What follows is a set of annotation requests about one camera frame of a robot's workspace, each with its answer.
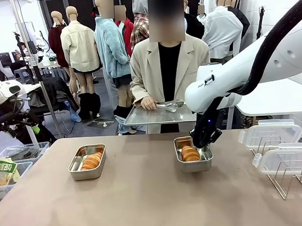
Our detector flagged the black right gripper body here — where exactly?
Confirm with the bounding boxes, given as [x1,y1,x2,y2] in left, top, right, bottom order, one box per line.
[193,109,219,138]

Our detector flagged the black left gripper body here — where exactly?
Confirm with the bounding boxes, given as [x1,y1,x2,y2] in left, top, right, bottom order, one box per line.
[0,105,22,135]

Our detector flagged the golden croissant bread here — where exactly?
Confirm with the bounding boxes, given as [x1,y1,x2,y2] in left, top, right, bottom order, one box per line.
[180,144,201,163]
[80,151,104,171]

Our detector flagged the metal serving tongs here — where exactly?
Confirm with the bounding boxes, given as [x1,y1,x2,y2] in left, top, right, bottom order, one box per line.
[154,98,186,114]

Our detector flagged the perforated metal tray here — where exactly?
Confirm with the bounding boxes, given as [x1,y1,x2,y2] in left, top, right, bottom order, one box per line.
[122,102,198,127]

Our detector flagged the rectangular stainless steel container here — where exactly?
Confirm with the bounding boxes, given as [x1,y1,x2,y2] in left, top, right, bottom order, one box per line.
[66,143,108,182]
[173,135,214,174]

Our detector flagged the clear plastic lidded containers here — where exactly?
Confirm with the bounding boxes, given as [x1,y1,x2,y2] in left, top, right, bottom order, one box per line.
[251,142,302,177]

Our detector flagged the person right forearm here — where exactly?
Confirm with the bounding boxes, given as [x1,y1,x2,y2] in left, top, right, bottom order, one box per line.
[130,80,154,110]

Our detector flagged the person right hand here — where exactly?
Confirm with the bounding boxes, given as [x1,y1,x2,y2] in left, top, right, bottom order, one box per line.
[140,96,158,111]

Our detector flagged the clear plastic storage bin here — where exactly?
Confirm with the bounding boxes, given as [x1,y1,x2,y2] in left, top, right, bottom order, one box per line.
[0,141,51,163]
[0,160,35,200]

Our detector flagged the grey metal pole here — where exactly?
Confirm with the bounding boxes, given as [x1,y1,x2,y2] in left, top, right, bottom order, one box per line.
[10,0,65,141]

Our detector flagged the black chair with jacket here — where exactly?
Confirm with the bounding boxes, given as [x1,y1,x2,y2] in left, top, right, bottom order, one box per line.
[26,75,81,135]

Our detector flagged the green snack bag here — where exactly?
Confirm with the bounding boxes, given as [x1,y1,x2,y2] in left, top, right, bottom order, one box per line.
[0,157,19,187]

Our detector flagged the clear plastic container lid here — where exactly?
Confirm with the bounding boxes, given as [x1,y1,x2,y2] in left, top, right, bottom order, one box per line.
[237,118,302,150]

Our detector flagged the white table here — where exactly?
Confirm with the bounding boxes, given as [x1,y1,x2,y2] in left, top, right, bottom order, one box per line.
[233,78,302,122]

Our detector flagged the mannequin in dark red jacket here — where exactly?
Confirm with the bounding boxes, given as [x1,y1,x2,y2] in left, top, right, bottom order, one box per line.
[47,10,70,70]

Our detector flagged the person in beige jacket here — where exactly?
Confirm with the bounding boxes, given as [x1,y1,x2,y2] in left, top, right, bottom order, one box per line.
[126,0,214,135]

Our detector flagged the mannequin in cream jacket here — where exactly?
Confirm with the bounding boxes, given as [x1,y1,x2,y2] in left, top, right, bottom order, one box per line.
[58,4,104,122]

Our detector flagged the mannequin in white shirt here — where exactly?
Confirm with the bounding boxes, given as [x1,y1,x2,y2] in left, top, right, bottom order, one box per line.
[200,0,245,65]

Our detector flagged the mannequin in black jacket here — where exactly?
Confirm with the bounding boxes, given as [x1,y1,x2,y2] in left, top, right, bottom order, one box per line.
[182,0,205,42]

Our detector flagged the mannequin in dark coat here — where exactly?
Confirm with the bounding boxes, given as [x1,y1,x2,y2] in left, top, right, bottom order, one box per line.
[225,0,252,52]

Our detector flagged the mannequin in blue fleece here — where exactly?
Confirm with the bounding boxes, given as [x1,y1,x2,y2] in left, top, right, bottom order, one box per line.
[93,0,134,113]

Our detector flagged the black tripod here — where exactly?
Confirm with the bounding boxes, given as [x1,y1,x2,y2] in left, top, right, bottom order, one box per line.
[254,5,268,41]

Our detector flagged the mannequin in plaid hoodie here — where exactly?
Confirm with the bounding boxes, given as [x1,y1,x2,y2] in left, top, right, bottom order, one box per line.
[128,0,153,52]

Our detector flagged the mannequin base plate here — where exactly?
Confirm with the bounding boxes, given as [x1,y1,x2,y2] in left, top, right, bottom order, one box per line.
[87,117,117,131]

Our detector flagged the black cable hose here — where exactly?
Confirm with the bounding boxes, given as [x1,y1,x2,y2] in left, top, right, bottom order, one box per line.
[192,0,302,117]

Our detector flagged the metal wire rack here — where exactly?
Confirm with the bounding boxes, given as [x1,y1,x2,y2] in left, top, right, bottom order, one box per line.
[249,133,302,202]

